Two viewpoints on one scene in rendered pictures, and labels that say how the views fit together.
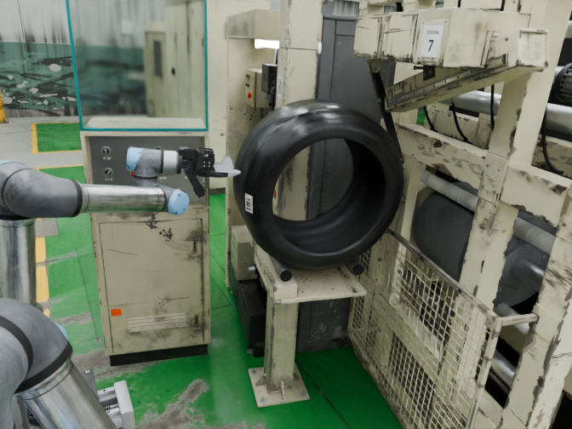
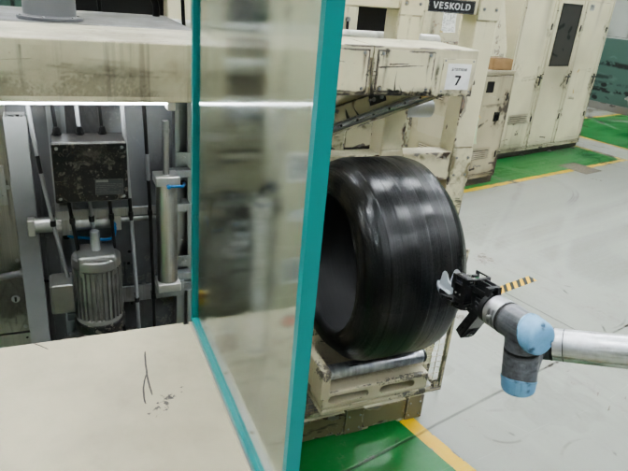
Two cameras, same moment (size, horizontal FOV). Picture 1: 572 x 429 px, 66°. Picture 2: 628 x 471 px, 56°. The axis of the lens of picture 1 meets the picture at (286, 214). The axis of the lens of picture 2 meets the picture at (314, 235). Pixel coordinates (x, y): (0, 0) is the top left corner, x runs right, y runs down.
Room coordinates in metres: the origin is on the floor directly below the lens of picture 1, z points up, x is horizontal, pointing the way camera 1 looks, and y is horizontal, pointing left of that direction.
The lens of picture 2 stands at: (1.99, 1.46, 1.94)
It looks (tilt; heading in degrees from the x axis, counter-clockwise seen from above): 23 degrees down; 261
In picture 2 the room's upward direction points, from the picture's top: 5 degrees clockwise
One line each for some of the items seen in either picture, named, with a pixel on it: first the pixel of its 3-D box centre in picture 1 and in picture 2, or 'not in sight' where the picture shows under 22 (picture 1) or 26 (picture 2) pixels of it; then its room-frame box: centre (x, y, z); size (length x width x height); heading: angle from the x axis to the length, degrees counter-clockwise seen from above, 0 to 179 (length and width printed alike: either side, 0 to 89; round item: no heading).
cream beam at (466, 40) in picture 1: (425, 39); (375, 65); (1.56, -0.42, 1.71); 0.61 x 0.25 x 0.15; 16
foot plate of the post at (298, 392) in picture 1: (277, 381); not in sight; (1.83, -0.01, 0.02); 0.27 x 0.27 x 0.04; 16
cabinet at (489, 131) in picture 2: not in sight; (458, 125); (-0.44, -4.68, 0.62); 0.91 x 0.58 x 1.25; 30
